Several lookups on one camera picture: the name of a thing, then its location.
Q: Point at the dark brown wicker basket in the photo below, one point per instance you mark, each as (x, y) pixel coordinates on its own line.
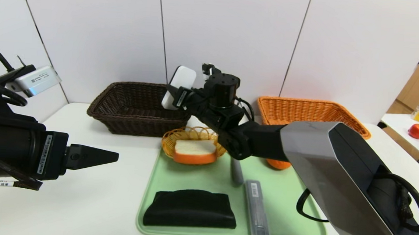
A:
(138, 127)

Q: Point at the white oblong case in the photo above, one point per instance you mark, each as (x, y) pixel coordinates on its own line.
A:
(182, 78)

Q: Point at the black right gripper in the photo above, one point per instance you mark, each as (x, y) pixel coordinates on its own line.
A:
(181, 98)

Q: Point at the red apple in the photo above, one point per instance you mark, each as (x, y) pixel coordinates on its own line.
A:
(417, 131)

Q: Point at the small yellow wicker basket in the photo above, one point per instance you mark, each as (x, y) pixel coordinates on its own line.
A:
(190, 134)

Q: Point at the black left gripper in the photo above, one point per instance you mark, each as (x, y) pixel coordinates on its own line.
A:
(50, 155)

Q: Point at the toy bread slice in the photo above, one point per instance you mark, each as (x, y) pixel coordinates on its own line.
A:
(194, 151)

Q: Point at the white side table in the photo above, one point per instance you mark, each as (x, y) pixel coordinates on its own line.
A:
(400, 125)

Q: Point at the orange wicker basket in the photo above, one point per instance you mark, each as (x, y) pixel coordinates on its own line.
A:
(287, 112)

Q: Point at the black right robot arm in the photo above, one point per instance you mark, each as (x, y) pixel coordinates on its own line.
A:
(338, 170)

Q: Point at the black folded cloth pouch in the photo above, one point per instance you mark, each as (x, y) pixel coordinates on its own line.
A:
(188, 212)

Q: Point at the orange fruit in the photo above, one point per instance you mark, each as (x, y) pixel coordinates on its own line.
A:
(278, 164)

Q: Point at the light green plastic tray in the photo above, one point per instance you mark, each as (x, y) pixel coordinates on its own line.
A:
(205, 176)

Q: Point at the clear grey cutlery case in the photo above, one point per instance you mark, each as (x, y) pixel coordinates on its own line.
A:
(256, 213)

